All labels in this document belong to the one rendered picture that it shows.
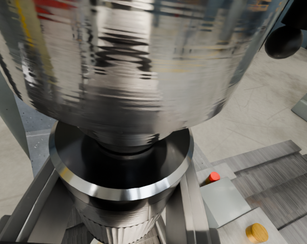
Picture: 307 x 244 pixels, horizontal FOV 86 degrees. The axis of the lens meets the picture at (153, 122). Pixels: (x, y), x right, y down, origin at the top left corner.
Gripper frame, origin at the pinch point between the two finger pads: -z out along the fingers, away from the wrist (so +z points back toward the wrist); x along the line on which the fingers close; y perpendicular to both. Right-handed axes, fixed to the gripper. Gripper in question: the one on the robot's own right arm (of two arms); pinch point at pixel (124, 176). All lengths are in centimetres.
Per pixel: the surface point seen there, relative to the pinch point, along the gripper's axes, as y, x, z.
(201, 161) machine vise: 22.2, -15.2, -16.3
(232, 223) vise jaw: 18.3, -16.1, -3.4
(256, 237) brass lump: 16.6, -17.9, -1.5
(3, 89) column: 18.5, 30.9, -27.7
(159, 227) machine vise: 27.4, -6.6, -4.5
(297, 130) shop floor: 121, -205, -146
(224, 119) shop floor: 121, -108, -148
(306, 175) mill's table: 31, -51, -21
